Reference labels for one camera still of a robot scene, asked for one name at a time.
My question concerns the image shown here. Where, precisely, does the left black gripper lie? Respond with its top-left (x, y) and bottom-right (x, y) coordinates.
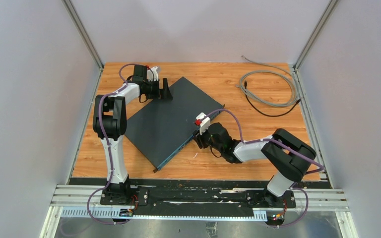
top-left (144, 79), bottom-right (172, 101)

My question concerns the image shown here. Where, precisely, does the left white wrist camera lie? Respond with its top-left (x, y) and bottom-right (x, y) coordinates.
top-left (147, 66), bottom-right (161, 82)

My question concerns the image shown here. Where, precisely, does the left aluminium corner post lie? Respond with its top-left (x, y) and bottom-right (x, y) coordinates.
top-left (62, 0), bottom-right (104, 72)

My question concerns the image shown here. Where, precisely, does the grey ethernet cable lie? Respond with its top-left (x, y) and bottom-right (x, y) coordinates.
top-left (236, 55), bottom-right (299, 109)

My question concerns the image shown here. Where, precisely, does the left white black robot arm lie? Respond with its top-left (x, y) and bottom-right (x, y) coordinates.
top-left (93, 63), bottom-right (173, 205)

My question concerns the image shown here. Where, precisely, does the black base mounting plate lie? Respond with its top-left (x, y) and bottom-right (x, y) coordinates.
top-left (68, 178), bottom-right (332, 218)

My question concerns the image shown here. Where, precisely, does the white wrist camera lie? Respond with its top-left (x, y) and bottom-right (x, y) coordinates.
top-left (194, 113), bottom-right (211, 135)
top-left (147, 66), bottom-right (161, 82)

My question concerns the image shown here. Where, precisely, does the aluminium front frame rail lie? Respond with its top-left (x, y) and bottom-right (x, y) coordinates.
top-left (41, 185), bottom-right (358, 238)

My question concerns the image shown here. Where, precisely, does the right aluminium corner post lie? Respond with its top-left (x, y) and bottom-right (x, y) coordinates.
top-left (293, 0), bottom-right (339, 70)

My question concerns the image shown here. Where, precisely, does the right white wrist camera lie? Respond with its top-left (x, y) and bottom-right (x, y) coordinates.
top-left (194, 113), bottom-right (211, 135)

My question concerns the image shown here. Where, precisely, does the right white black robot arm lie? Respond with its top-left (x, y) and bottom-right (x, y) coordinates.
top-left (193, 119), bottom-right (317, 207)

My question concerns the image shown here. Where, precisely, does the dark blue network switch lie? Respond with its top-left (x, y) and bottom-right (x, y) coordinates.
top-left (125, 77), bottom-right (225, 172)

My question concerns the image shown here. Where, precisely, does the aluminium corner post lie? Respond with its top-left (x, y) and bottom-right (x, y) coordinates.
top-left (62, 0), bottom-right (104, 72)
top-left (293, 0), bottom-right (339, 70)

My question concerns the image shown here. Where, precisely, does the black thin cable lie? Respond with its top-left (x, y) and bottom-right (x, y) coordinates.
top-left (244, 82), bottom-right (302, 118)

